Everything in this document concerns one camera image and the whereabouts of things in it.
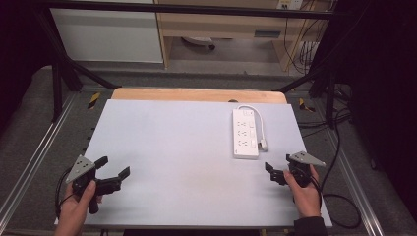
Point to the white cabinet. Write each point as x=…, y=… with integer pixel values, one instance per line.
x=106, y=34

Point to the person's right hand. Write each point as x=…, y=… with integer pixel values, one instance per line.
x=305, y=198

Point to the white wall socket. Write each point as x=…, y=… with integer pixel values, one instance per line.
x=289, y=4

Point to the aluminium rail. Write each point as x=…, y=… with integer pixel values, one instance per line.
x=355, y=187
x=32, y=154

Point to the grey chair base with caster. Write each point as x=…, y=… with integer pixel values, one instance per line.
x=200, y=42

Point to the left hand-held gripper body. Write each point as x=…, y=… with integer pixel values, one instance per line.
x=80, y=168

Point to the light wooden desk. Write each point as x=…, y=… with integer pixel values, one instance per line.
x=223, y=24

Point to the person's left hand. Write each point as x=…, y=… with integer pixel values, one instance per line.
x=73, y=209

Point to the white power strip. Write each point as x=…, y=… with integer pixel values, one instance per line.
x=244, y=134
x=261, y=126

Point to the black metal frame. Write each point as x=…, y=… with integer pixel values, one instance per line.
x=183, y=9

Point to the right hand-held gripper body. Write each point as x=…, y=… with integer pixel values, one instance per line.
x=303, y=164

